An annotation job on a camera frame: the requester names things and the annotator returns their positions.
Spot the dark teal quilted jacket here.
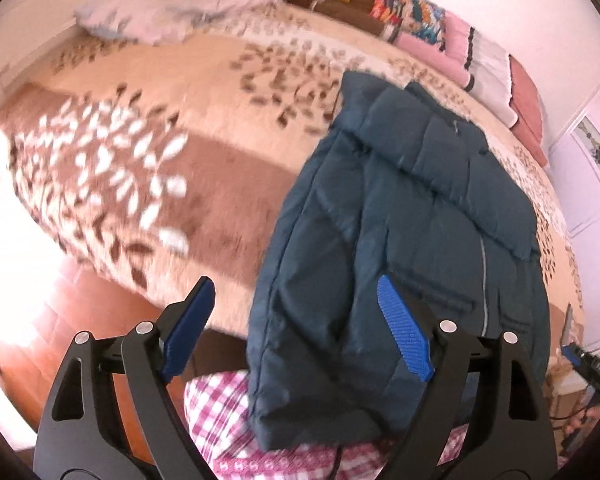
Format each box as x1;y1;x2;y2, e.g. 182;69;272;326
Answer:
247;72;550;441

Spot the pink plaid clothing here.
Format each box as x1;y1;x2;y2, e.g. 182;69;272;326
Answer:
183;367;472;480

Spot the person's right hand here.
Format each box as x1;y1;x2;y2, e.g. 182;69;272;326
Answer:
562;403;600;438

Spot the white wardrobe with ornament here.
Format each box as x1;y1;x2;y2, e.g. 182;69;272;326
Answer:
550;90;600;347

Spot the floral beige brown bedspread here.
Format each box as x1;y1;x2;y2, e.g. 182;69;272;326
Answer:
0;4;584;340

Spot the dusty pink pillow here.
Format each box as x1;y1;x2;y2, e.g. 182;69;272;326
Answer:
509;55;548;168

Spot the brown pink striped blanket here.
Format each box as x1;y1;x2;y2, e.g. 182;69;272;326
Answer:
285;0;518;127

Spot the colourful patterned cushion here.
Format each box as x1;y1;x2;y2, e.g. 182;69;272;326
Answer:
370;0;445;51

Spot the lilac floral pillow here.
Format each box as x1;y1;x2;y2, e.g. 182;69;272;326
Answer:
74;0;283;46

